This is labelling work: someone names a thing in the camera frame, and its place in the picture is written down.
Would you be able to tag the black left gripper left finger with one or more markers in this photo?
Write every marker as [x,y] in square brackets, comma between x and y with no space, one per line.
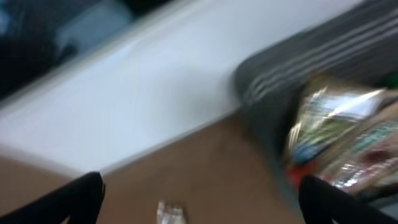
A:
[77,202]

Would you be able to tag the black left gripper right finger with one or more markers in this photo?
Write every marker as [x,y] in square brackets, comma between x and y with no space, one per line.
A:
[321,203]

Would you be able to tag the cream brown snack bag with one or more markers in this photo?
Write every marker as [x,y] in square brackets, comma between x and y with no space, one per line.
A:
[171,213]

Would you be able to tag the gold coffee bag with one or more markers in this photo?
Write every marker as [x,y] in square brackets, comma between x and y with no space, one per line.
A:
[329,108]

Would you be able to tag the San Remo spaghetti packet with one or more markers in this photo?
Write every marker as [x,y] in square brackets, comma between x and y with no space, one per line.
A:
[358,159]

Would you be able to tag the grey plastic basket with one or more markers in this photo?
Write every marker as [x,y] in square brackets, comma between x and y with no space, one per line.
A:
[359,46]

